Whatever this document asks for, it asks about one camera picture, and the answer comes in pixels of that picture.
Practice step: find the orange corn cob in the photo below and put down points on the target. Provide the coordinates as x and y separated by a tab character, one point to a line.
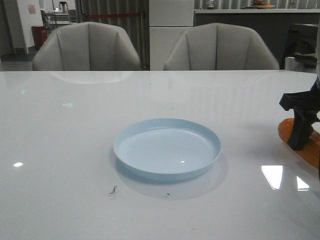
306	148

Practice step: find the red bin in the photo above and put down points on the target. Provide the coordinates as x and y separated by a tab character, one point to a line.
40	35

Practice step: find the red barrier belt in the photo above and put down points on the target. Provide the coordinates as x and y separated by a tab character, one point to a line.
116	15

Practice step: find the fruit bowl on counter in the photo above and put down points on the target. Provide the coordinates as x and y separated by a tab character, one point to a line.
261	4

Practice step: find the grey chair on right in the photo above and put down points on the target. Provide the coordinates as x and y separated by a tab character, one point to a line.
220	47

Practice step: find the grey chair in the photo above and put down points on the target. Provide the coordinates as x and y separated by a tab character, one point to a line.
87	46
220	47

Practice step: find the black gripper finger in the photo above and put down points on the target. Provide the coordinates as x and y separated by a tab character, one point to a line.
305	106

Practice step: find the light blue round plate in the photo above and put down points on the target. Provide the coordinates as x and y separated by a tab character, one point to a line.
167	149

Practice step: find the grey chair on left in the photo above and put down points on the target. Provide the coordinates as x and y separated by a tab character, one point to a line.
87	46

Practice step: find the white cabinet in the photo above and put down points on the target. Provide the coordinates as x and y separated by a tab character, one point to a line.
167	19

